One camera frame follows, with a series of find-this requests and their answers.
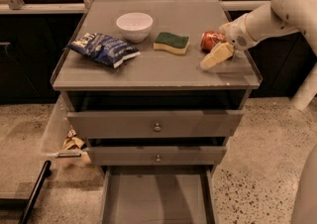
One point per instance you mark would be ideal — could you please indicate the blue chip bag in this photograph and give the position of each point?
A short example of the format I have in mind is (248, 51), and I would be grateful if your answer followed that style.
(104, 49)

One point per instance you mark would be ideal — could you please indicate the white bowl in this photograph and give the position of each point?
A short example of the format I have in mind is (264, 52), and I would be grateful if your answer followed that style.
(135, 27)

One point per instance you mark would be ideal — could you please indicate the grey drawer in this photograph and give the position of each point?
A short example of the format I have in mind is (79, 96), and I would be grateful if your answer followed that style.
(158, 195)
(156, 156)
(155, 124)

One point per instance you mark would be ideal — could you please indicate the grey top drawer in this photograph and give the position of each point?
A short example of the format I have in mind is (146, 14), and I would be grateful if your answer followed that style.
(155, 124)

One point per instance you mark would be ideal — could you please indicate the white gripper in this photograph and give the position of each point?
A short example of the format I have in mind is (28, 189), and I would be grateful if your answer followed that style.
(237, 35)

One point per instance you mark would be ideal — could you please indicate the red soda can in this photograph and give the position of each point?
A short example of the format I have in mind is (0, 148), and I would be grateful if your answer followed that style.
(210, 39)

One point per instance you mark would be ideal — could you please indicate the black bar handle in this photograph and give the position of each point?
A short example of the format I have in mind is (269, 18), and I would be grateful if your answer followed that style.
(31, 201)

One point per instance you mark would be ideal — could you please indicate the clear plastic bin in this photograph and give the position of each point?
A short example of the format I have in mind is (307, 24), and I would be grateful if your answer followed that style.
(54, 136)

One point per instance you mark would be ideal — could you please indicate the grey middle drawer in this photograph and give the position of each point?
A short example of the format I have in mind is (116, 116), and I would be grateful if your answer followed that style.
(156, 156)

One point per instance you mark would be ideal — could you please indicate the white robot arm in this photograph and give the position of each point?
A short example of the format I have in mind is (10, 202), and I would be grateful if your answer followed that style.
(277, 18)

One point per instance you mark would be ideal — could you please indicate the green yellow sponge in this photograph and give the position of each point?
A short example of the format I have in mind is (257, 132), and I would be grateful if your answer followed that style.
(171, 43)

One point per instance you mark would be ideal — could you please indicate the grey drawer cabinet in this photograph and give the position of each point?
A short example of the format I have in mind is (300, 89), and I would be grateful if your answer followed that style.
(156, 80)

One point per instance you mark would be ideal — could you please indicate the grey bottom drawer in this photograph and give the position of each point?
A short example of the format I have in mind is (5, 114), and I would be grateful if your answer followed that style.
(158, 195)

